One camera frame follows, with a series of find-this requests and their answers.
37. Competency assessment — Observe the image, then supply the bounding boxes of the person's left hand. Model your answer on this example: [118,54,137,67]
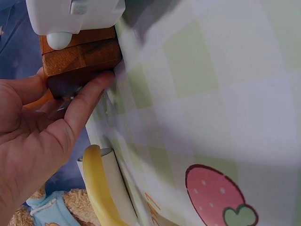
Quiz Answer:
[0,67,116,214]

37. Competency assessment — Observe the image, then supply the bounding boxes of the brown wooden block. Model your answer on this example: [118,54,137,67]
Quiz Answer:
[39,24,123,100]

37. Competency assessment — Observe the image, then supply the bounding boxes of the brown teddy bear blue clothing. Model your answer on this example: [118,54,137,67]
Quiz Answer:
[8,185,104,226]

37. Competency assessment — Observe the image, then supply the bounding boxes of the white plastic appliance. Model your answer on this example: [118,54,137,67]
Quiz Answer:
[25,0,126,50]

